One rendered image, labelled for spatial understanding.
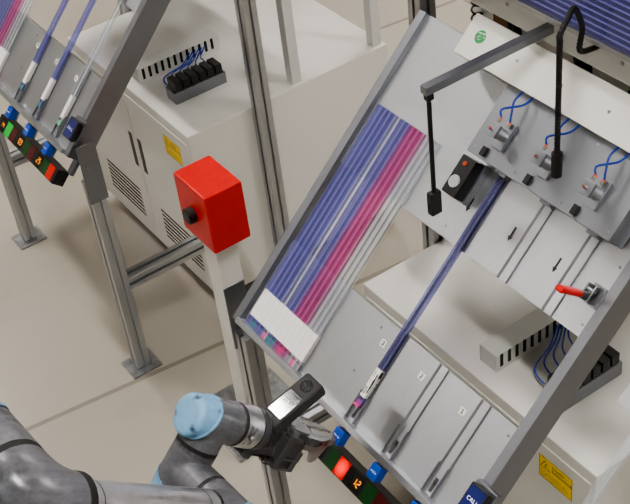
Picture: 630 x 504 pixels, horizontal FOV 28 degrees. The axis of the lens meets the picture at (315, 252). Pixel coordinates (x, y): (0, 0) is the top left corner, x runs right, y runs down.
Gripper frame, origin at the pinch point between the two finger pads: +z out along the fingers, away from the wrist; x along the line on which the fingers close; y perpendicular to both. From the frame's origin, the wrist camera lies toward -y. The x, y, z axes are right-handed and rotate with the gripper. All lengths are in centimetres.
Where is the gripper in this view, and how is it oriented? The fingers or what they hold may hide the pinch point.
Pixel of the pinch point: (331, 434)
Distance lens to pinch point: 229.1
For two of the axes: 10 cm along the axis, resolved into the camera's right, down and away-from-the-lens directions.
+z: 6.3, 2.5, 7.3
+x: 5.7, 4.8, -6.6
